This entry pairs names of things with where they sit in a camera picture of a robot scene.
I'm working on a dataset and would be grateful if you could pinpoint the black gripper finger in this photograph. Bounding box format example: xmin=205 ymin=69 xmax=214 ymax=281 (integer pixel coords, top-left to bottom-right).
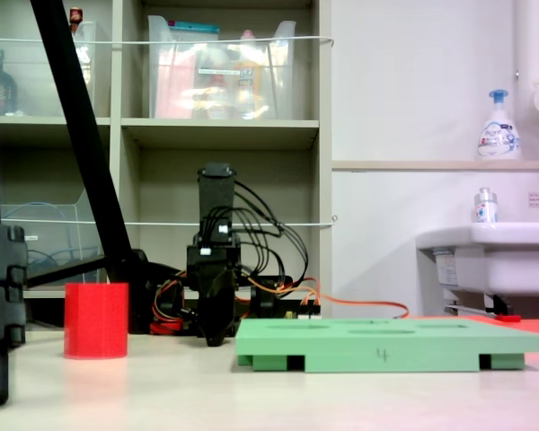
xmin=218 ymin=268 xmax=239 ymax=337
xmin=197 ymin=271 xmax=226 ymax=347

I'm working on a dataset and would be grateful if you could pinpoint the red octagonal pillar block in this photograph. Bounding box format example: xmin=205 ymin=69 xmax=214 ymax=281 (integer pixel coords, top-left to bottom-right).
xmin=64 ymin=282 xmax=130 ymax=361

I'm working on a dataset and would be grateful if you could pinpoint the green shape hole board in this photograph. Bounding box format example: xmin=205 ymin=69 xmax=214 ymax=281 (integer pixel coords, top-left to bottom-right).
xmin=234 ymin=316 xmax=539 ymax=374

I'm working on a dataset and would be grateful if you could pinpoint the orange flat block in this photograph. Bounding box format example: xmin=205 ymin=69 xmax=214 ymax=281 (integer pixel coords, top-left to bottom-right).
xmin=408 ymin=315 xmax=539 ymax=349

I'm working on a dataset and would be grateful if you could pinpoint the small circuit board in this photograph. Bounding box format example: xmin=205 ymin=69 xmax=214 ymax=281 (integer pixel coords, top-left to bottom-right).
xmin=281 ymin=308 xmax=323 ymax=321

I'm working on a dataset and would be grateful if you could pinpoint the beige shelf unit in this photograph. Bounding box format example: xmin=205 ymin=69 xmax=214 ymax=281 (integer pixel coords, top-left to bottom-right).
xmin=0 ymin=0 xmax=334 ymax=331

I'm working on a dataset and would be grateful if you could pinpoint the clear plastic file tray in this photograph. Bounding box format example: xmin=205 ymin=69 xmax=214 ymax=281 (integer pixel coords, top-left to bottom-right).
xmin=0 ymin=188 xmax=108 ymax=291

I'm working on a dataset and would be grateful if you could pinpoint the large clear plastic bin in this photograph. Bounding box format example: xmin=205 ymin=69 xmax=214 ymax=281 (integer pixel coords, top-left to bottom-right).
xmin=146 ymin=15 xmax=297 ymax=121

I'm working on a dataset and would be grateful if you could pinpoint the black tripod leg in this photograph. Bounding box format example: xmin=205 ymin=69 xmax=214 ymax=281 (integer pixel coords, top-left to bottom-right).
xmin=26 ymin=0 xmax=156 ymax=336

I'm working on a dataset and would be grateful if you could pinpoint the notched black stack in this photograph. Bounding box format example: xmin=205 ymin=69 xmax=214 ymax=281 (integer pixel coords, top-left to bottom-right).
xmin=0 ymin=223 xmax=29 ymax=408

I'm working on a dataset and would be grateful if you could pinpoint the small clear plastic bin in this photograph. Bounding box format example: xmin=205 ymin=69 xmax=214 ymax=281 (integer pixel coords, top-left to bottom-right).
xmin=0 ymin=20 xmax=98 ymax=119

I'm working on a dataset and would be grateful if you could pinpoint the small clear sanitizer bottle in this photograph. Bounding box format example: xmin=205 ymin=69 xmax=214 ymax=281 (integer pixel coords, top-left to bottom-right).
xmin=472 ymin=187 xmax=499 ymax=224

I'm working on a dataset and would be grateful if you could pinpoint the white ceramic sink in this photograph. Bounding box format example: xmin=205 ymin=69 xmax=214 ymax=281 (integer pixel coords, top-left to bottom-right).
xmin=415 ymin=221 xmax=539 ymax=298

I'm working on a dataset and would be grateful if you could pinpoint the dark glass bottle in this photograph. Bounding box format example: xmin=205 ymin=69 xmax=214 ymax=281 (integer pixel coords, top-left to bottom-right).
xmin=0 ymin=48 xmax=19 ymax=117

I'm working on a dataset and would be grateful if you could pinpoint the white foam soap bottle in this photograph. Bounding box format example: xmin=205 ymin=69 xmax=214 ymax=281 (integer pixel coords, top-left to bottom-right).
xmin=477 ymin=88 xmax=522 ymax=162

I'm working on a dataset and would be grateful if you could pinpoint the red cable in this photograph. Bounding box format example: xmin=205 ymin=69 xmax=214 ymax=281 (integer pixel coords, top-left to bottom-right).
xmin=149 ymin=313 xmax=184 ymax=336

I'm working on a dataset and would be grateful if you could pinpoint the black wire bundle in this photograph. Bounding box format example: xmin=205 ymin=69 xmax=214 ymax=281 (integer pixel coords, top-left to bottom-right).
xmin=204 ymin=179 xmax=310 ymax=295

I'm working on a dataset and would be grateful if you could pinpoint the white cord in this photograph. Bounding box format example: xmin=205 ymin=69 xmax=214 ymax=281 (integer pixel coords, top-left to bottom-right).
xmin=0 ymin=215 xmax=340 ymax=228

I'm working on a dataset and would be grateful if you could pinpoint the orange cable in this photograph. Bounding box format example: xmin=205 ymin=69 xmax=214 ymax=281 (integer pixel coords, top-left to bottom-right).
xmin=244 ymin=276 xmax=411 ymax=321

